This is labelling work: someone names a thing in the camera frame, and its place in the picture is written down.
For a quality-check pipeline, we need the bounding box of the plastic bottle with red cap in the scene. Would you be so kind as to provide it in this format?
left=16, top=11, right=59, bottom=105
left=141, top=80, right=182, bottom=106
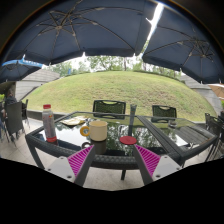
left=42, top=104, right=57, bottom=143

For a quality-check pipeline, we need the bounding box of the dark wicker chair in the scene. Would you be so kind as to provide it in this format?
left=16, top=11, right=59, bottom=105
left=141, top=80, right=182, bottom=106
left=151, top=105, right=177, bottom=123
left=93, top=100, right=126, bottom=119
left=5, top=102, right=24, bottom=142

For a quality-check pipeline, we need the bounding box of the seated person far left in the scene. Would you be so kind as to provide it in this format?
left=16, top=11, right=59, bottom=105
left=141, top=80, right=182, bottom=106
left=0, top=89, right=18, bottom=141

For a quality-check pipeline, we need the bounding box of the dark wicker chair far left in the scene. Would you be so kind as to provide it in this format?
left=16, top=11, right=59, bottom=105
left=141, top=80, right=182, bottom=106
left=5, top=102, right=24, bottom=142

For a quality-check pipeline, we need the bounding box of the cream mug with yellow handle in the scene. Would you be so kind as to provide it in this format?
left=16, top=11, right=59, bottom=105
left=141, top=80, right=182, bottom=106
left=80, top=120, right=108, bottom=141

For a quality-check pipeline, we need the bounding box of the right dark wicker chair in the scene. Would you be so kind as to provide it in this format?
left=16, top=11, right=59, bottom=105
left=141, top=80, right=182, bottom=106
left=151, top=105, right=177, bottom=123

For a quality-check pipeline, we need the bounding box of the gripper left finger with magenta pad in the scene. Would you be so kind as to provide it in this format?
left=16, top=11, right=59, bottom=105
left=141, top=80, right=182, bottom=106
left=46, top=145, right=95, bottom=186

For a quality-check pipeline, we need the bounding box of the yellow plate on table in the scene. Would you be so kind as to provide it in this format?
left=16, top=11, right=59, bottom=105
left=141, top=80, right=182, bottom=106
left=62, top=116, right=86, bottom=126

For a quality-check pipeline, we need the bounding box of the large navy patio umbrella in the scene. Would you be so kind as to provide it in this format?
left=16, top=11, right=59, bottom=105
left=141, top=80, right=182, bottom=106
left=3, top=0, right=156, bottom=65

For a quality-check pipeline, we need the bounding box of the glass-top wicker table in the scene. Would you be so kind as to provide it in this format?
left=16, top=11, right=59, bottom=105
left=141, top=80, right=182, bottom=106
left=26, top=112, right=180, bottom=179
left=137, top=115, right=218, bottom=165

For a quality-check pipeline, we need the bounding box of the red round coaster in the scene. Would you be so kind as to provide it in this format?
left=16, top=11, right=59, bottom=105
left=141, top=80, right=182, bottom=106
left=120, top=136, right=137, bottom=145

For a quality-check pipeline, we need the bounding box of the right navy patio umbrella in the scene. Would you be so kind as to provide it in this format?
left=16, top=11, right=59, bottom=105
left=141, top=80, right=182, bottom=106
left=142, top=7, right=224, bottom=84

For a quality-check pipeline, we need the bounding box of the left blue patio umbrella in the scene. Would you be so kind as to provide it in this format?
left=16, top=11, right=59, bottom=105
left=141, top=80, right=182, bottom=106
left=0, top=58, right=42, bottom=83

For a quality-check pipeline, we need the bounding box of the dark chair far right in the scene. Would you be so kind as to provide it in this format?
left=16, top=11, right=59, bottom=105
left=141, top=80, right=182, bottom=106
left=205, top=113, right=224, bottom=160

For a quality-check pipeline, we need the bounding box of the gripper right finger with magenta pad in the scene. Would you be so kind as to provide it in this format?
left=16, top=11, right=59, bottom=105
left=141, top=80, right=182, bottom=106
left=133, top=144, right=181, bottom=185

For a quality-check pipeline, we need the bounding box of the grey umbrella pole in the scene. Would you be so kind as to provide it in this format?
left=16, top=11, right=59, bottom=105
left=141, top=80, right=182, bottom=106
left=121, top=104, right=137, bottom=180

